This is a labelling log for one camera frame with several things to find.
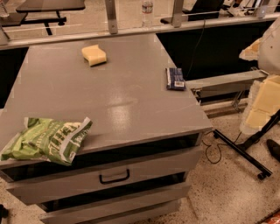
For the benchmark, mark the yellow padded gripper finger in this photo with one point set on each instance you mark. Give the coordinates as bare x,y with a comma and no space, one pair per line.
263,103
250,52

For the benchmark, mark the grey metal rail beam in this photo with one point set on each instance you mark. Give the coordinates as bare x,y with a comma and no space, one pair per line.
225,84

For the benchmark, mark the yellow sponge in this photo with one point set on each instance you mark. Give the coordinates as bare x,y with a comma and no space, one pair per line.
94,55

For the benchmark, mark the green chip bag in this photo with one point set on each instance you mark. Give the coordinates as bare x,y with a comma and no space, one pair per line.
47,139

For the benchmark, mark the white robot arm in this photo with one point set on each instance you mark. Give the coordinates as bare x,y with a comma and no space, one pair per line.
269,50

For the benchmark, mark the grey drawer cabinet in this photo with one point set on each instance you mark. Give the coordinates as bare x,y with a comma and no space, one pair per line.
138,124

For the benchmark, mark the dark background table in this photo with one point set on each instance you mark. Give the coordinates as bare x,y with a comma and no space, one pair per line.
18,17

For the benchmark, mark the black drawer handle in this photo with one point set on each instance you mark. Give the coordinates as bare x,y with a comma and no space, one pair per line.
114,178

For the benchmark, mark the clear plastic water bottle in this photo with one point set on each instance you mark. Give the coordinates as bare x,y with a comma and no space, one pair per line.
147,11

